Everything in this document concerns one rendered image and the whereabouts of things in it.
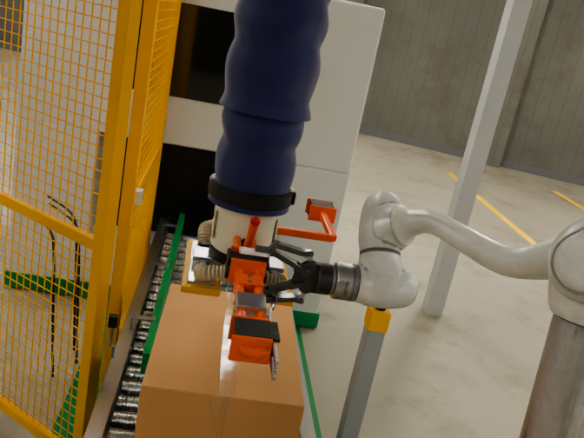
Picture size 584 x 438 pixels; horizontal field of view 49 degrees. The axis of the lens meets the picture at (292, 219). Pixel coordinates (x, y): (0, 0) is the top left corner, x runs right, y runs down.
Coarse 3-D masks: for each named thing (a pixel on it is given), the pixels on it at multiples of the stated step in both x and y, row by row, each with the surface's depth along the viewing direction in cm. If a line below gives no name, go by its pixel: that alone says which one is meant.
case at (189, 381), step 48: (192, 336) 179; (288, 336) 190; (144, 384) 154; (192, 384) 157; (240, 384) 161; (288, 384) 166; (144, 432) 157; (192, 432) 158; (240, 432) 159; (288, 432) 160
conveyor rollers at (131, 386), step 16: (160, 256) 332; (176, 256) 340; (160, 272) 314; (176, 272) 317; (224, 288) 311; (144, 336) 255; (128, 368) 230; (128, 384) 221; (128, 400) 213; (112, 416) 204; (128, 416) 204; (112, 432) 196; (128, 432) 197
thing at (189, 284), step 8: (192, 240) 191; (192, 248) 184; (192, 256) 178; (184, 264) 173; (192, 264) 173; (208, 264) 169; (216, 264) 177; (184, 272) 168; (192, 272) 168; (184, 280) 164; (192, 280) 163; (184, 288) 161; (192, 288) 161; (200, 288) 161; (208, 288) 162; (216, 288) 163; (216, 296) 162
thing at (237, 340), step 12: (240, 324) 118; (252, 324) 119; (264, 324) 120; (228, 336) 122; (240, 336) 114; (252, 336) 114; (264, 336) 115; (240, 360) 115; (252, 360) 115; (264, 360) 116
